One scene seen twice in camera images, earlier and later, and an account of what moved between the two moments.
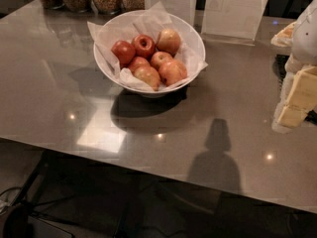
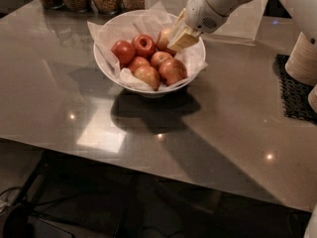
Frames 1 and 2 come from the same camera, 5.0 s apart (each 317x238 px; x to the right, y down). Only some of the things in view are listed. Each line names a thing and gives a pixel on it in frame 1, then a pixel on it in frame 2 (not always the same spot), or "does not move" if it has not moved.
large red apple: (172, 72) does not move
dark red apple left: (124, 51) does not move
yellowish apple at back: (168, 41) does not move
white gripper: (305, 39) → (202, 14)
